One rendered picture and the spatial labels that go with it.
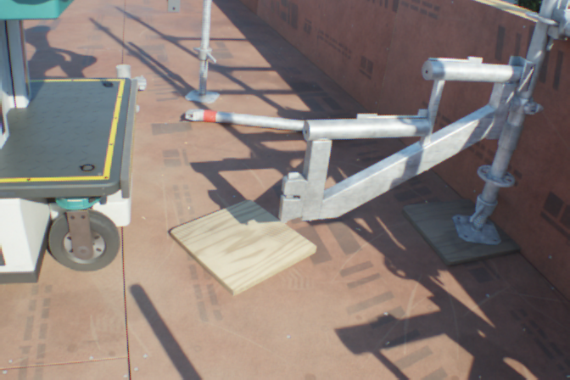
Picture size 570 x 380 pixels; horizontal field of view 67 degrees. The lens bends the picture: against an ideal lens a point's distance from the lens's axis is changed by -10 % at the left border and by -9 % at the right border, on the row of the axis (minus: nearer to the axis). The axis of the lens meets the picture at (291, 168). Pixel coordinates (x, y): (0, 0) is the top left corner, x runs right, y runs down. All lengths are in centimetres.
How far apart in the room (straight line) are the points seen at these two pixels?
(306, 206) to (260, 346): 37
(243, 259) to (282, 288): 14
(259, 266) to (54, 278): 54
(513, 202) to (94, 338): 131
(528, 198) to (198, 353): 110
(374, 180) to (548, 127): 59
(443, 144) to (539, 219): 45
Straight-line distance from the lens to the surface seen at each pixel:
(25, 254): 117
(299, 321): 117
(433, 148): 130
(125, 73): 193
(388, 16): 233
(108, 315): 118
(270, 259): 130
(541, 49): 142
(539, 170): 157
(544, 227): 158
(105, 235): 121
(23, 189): 106
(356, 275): 133
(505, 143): 148
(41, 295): 126
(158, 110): 221
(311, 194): 120
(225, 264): 127
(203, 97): 236
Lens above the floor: 85
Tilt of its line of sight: 29 degrees down
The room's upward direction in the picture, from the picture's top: 8 degrees clockwise
